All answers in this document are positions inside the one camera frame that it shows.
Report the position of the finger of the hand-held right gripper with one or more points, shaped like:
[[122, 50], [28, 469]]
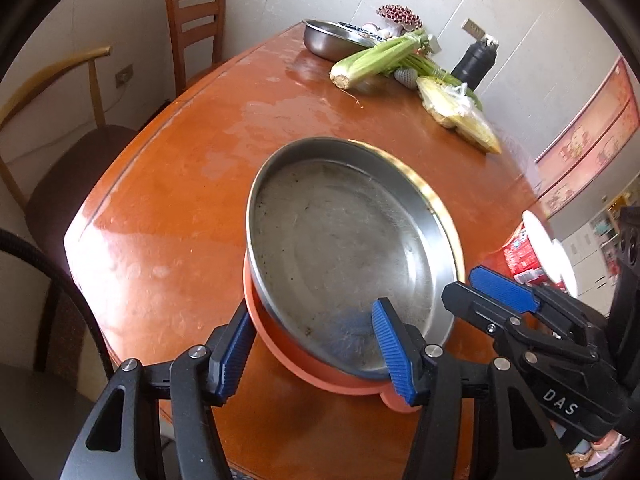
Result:
[[505, 287], [470, 305]]

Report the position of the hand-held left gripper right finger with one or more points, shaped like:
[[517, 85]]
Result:
[[395, 355]]

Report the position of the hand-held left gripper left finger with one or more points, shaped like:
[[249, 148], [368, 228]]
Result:
[[232, 355]]

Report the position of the red paper bowl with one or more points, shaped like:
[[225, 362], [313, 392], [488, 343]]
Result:
[[520, 260]]

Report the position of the orange animal-shaped plate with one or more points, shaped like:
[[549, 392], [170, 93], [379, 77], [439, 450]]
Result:
[[320, 377]]

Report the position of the yellow shell-shaped plate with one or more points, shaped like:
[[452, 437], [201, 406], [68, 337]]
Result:
[[445, 212]]

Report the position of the metal pan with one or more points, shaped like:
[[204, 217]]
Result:
[[340, 250]]

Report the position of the person's right hand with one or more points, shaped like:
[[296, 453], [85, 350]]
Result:
[[602, 452]]

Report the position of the white shelf cabinet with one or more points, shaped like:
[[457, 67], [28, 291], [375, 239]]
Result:
[[590, 250]]

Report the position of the pink cartoon sliding door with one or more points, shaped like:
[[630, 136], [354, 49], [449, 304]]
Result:
[[590, 140]]

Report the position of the bag of corn cobs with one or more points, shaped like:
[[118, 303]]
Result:
[[460, 115]]

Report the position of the black thermos bottle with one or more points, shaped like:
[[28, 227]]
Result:
[[472, 65]]

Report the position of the fruit in foam net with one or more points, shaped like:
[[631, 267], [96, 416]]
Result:
[[406, 78]]

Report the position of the thin green stalk bunch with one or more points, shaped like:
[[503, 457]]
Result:
[[430, 67]]

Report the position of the curved-back wooden chair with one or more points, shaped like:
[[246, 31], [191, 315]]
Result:
[[75, 175]]

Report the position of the celery bunch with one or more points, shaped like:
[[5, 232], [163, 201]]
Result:
[[370, 60]]

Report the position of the small patterned dish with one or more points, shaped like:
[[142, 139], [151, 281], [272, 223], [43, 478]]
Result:
[[365, 30]]

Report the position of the steel basin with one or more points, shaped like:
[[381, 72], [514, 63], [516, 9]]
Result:
[[320, 42]]

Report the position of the brown wooden slat chair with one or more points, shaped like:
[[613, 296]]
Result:
[[195, 35]]

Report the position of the wall socket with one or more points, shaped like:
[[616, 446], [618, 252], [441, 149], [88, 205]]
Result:
[[472, 27]]

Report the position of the low wall outlet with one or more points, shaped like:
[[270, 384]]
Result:
[[124, 76]]

